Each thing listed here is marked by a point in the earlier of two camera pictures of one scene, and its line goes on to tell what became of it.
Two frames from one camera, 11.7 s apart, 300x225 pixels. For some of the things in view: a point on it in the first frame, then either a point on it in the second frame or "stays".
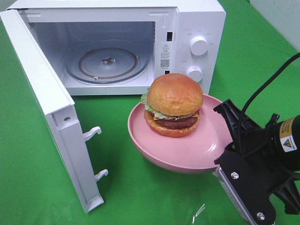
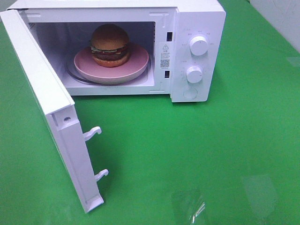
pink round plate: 194,153 -> 138,62
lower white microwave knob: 195,73 stays
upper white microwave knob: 198,45 stays
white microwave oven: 116,47 stays
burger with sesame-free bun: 172,105 -> 109,46
